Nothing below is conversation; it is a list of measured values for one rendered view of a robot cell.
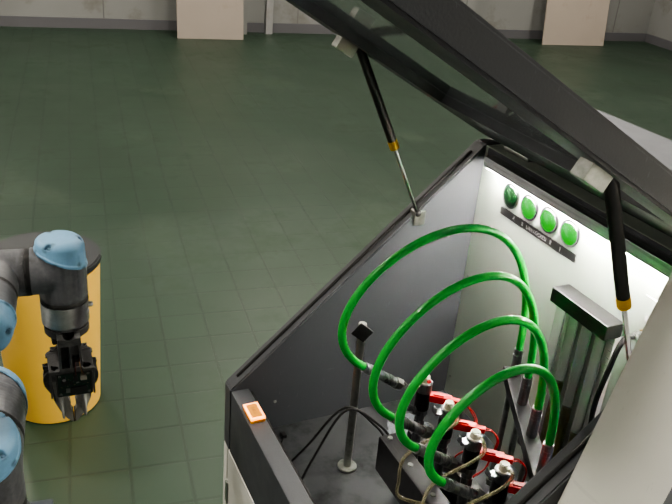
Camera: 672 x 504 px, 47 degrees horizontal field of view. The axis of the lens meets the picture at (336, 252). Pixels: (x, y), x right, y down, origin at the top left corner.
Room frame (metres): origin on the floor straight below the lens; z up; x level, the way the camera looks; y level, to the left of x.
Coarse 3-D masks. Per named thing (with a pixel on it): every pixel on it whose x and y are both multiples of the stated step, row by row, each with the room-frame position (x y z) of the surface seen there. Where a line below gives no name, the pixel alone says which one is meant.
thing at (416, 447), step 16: (496, 320) 1.00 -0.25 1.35; (512, 320) 1.01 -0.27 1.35; (528, 320) 1.03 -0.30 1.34; (464, 336) 0.98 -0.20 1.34; (448, 352) 0.96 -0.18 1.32; (544, 352) 1.05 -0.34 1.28; (432, 368) 0.95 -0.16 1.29; (416, 384) 0.94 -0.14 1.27; (544, 384) 1.05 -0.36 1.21; (400, 400) 0.95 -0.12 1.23; (400, 416) 0.94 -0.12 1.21; (400, 432) 0.94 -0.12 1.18; (528, 432) 1.06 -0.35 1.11; (416, 448) 0.95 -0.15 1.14; (448, 464) 0.98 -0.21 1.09
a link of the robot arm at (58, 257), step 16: (48, 240) 1.07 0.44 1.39; (64, 240) 1.07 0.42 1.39; (80, 240) 1.09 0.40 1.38; (32, 256) 1.05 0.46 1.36; (48, 256) 1.05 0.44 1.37; (64, 256) 1.05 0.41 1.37; (80, 256) 1.07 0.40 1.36; (32, 272) 1.04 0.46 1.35; (48, 272) 1.04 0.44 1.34; (64, 272) 1.05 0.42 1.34; (80, 272) 1.07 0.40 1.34; (32, 288) 1.03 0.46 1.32; (48, 288) 1.04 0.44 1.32; (64, 288) 1.05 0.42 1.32; (80, 288) 1.07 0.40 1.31; (48, 304) 1.05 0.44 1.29; (64, 304) 1.05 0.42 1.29; (80, 304) 1.06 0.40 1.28
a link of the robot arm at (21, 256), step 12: (0, 252) 1.05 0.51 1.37; (12, 252) 1.06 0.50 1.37; (24, 252) 1.06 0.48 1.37; (0, 264) 1.02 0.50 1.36; (12, 264) 1.04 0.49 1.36; (24, 264) 1.04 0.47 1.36; (0, 276) 0.99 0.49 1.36; (12, 276) 1.01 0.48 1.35; (24, 276) 1.03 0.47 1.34; (24, 288) 1.03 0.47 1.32
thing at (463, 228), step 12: (444, 228) 1.15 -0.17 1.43; (456, 228) 1.15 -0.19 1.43; (468, 228) 1.16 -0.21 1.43; (480, 228) 1.17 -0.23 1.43; (492, 228) 1.19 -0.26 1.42; (420, 240) 1.13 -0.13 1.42; (432, 240) 1.13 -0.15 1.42; (504, 240) 1.20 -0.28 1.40; (396, 252) 1.11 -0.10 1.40; (408, 252) 1.12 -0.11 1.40; (516, 252) 1.21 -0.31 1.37; (384, 264) 1.10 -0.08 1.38; (372, 276) 1.09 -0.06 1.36; (360, 288) 1.08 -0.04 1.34; (348, 312) 1.07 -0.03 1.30; (528, 312) 1.23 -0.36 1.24; (348, 348) 1.08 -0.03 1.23; (516, 348) 1.24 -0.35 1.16; (348, 360) 1.08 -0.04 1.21; (360, 360) 1.09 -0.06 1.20
